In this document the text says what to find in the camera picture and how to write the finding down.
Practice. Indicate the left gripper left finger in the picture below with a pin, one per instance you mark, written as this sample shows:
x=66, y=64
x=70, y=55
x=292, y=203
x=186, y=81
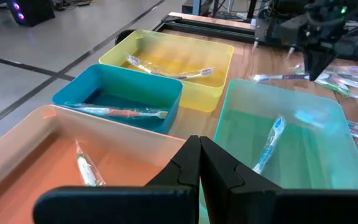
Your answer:
x=166, y=202

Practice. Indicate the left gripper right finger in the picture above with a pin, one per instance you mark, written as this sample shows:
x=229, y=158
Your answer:
x=244, y=202

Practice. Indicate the purple toothbrush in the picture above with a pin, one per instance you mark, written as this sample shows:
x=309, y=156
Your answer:
x=202, y=73
x=278, y=77
x=138, y=63
x=353, y=74

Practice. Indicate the orange plastic bin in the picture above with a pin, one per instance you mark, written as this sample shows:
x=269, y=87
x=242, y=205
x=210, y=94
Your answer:
x=42, y=155

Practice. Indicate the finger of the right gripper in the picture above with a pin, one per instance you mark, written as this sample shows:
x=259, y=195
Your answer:
x=323, y=60
x=311, y=62

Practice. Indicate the teal plastic bin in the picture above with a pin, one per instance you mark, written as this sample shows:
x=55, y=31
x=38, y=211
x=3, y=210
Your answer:
x=120, y=81

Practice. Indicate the computer tower purple lights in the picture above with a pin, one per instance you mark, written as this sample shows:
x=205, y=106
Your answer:
x=33, y=12

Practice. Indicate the green translucent plastic bin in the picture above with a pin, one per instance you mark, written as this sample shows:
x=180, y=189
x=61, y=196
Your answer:
x=306, y=149

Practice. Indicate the yellow plastic bin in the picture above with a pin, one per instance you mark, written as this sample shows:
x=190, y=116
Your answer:
x=172, y=46

